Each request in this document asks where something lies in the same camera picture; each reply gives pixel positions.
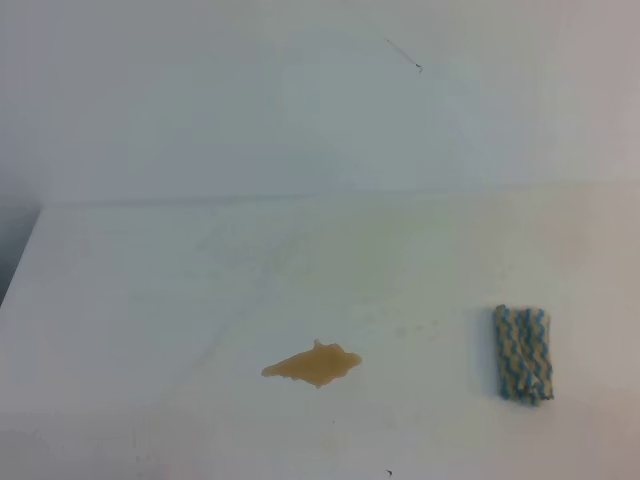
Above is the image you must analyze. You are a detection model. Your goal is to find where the blue and beige striped rag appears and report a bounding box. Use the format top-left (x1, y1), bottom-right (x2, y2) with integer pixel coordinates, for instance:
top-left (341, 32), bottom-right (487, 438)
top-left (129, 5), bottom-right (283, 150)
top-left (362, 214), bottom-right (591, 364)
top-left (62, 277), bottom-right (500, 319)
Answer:
top-left (492, 304), bottom-right (554, 406)

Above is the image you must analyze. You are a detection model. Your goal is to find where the brown coffee stain puddle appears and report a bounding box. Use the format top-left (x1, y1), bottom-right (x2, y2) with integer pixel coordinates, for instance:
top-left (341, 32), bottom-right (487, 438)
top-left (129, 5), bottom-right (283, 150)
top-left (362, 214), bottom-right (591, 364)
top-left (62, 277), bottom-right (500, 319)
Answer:
top-left (261, 340), bottom-right (362, 389)

